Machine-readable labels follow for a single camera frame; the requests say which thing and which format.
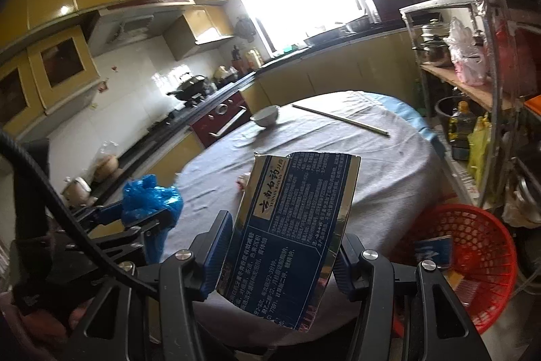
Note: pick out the pink and clear plastic bag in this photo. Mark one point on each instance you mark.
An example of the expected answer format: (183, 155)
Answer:
(465, 52)

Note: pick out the light blue under cloth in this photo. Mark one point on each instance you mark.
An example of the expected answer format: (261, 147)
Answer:
(416, 120)

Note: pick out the dark microwave oven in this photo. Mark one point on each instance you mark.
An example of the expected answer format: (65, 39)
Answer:
(393, 5)

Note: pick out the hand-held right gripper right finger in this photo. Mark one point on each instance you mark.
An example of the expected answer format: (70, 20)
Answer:
(344, 263)

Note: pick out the black bucket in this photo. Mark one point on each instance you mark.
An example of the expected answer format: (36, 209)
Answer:
(446, 107)

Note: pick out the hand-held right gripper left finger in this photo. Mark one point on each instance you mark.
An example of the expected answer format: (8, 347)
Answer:
(215, 255)

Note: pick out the white and brown jar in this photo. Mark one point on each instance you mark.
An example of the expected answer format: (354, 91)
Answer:
(78, 189)

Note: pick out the steel cooking pot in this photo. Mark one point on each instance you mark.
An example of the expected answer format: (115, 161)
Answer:
(435, 48)

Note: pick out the white ceramic bowl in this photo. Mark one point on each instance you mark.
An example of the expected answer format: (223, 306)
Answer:
(265, 115)

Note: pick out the yellow canister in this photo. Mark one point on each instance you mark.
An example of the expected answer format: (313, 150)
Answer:
(253, 58)

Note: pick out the dark sauce bottle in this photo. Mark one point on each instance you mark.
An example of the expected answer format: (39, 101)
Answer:
(236, 56)

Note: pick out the red basin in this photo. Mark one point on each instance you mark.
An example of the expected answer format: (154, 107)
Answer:
(513, 52)

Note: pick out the glass door cabinet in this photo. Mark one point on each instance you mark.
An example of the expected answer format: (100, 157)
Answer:
(12, 90)
(63, 65)

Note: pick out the metal storage rack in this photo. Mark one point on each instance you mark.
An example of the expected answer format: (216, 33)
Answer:
(494, 90)

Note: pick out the cooking oil bottle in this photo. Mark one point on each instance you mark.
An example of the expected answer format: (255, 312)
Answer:
(460, 120)

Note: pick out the red plastic mesh basket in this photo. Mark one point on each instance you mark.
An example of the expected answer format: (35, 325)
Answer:
(477, 217)

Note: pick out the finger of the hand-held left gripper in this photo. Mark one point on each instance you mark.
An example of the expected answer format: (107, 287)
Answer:
(139, 236)
(107, 213)

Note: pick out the black wok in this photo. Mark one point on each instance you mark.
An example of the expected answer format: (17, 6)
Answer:
(190, 86)

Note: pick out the steel basin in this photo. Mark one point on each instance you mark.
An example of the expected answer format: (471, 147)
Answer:
(524, 183)

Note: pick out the yellow cardboard piece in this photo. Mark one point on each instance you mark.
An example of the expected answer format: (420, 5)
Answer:
(456, 278)

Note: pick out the steel range hood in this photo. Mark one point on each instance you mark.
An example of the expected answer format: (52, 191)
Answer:
(126, 27)

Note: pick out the yellow plastic bag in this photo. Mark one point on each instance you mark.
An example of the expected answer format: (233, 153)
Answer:
(477, 149)

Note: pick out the maroon oven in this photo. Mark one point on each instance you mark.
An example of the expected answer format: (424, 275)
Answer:
(219, 122)

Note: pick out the grey tablecloth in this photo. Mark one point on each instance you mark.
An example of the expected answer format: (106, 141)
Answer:
(380, 175)

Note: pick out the wooden chopstick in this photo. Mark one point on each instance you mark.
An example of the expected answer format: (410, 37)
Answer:
(342, 119)

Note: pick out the blue plastic bag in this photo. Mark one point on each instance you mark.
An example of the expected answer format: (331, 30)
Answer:
(148, 200)

